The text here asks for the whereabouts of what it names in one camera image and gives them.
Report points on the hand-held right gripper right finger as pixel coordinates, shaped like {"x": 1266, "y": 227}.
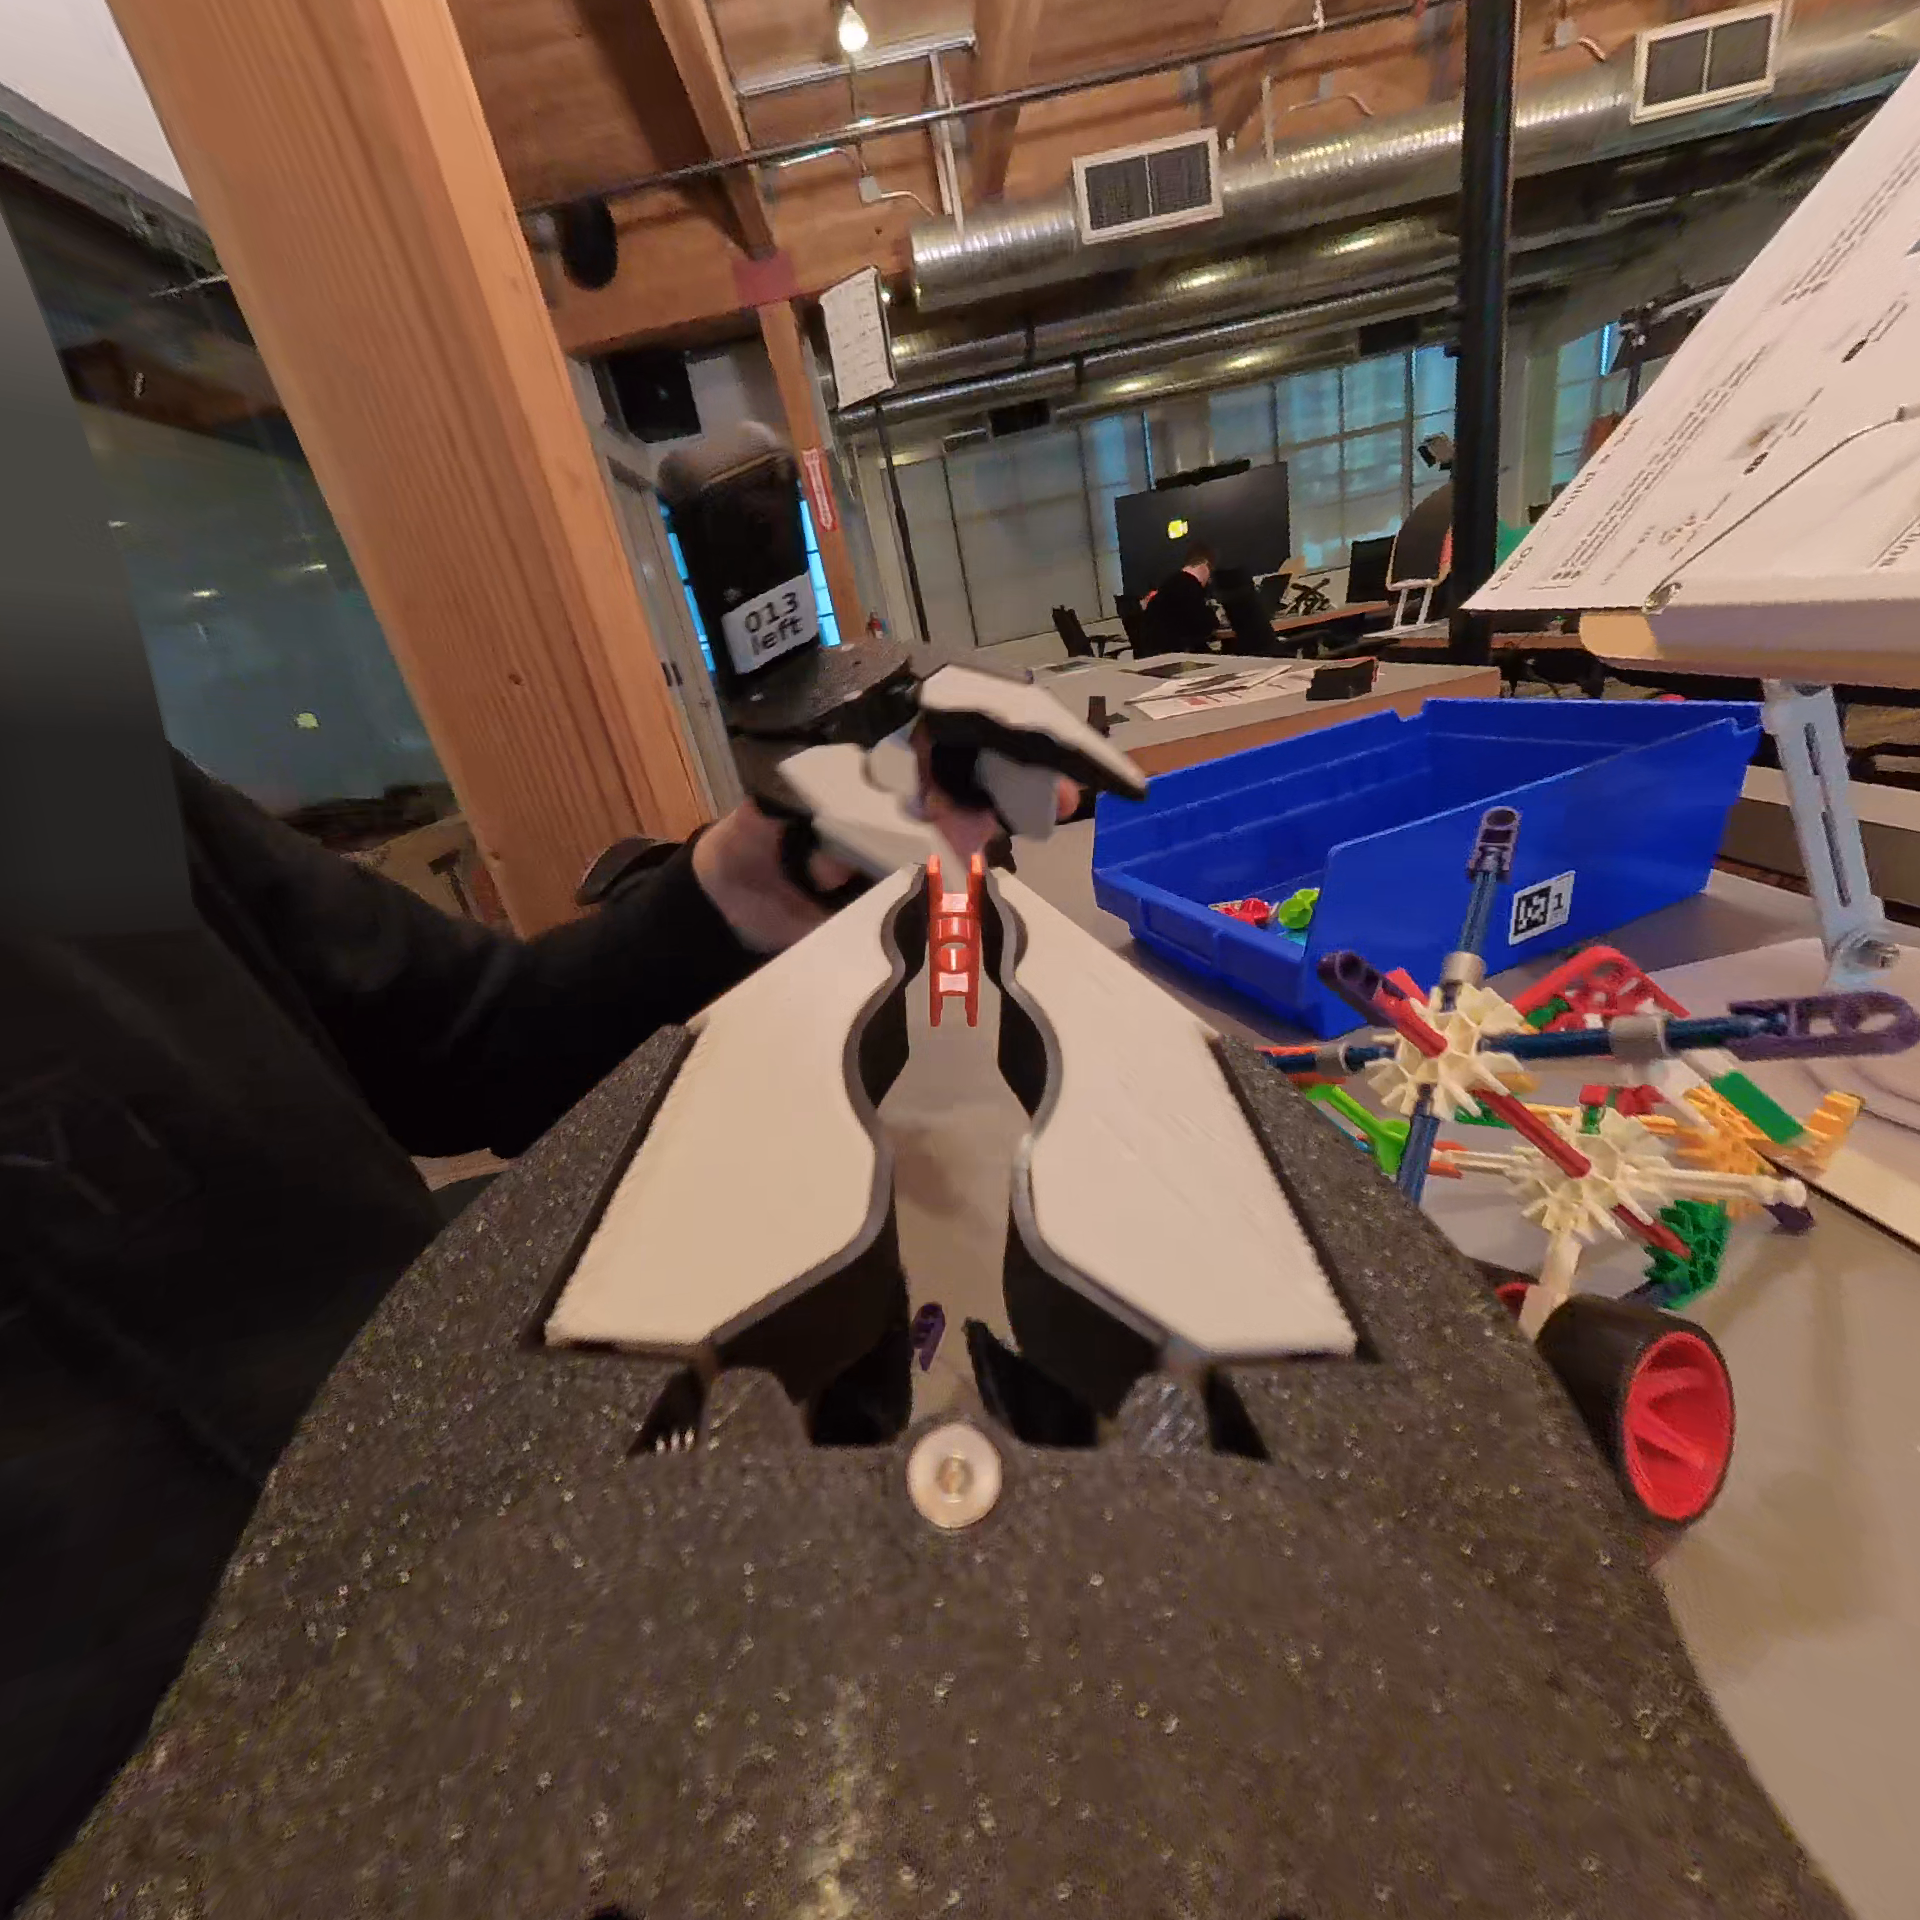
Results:
{"x": 1187, "y": 1199}

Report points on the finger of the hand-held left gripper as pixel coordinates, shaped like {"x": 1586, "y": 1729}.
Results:
{"x": 1020, "y": 721}
{"x": 858, "y": 810}

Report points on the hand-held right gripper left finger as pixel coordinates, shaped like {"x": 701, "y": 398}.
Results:
{"x": 719, "y": 1199}

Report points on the lime green toy spool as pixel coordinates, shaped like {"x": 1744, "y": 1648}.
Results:
{"x": 1298, "y": 905}

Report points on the blue parts bin with tag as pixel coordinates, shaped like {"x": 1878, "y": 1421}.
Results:
{"x": 1351, "y": 842}

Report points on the colourful construction toy model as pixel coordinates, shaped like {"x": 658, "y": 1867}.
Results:
{"x": 1592, "y": 1349}

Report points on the person's left forearm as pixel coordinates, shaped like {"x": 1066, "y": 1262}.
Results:
{"x": 453, "y": 991}

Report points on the person's left hand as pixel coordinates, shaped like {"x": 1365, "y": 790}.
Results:
{"x": 743, "y": 885}

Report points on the papers on neighbouring table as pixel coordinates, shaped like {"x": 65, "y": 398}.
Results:
{"x": 1215, "y": 683}

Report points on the small black box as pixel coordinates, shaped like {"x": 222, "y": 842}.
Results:
{"x": 1340, "y": 680}

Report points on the neighbouring grey table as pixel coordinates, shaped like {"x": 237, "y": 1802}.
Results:
{"x": 1351, "y": 721}

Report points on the wooden column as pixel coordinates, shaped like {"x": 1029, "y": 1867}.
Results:
{"x": 407, "y": 452}

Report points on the white air vent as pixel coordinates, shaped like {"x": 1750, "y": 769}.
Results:
{"x": 1149, "y": 189}
{"x": 1702, "y": 59}

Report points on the black pole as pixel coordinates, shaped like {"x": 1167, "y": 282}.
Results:
{"x": 1484, "y": 301}

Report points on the white stand base board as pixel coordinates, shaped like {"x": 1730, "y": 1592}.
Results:
{"x": 1876, "y": 1187}

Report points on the instruction sheet board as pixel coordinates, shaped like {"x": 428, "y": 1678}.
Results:
{"x": 1724, "y": 452}

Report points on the black wall speaker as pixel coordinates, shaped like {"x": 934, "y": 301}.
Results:
{"x": 655, "y": 393}

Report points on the white wall sign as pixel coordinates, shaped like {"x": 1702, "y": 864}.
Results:
{"x": 858, "y": 338}

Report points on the black wall monitor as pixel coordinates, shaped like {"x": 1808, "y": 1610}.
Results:
{"x": 1228, "y": 511}

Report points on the silver ventilation duct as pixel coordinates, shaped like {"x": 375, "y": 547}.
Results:
{"x": 1351, "y": 180}

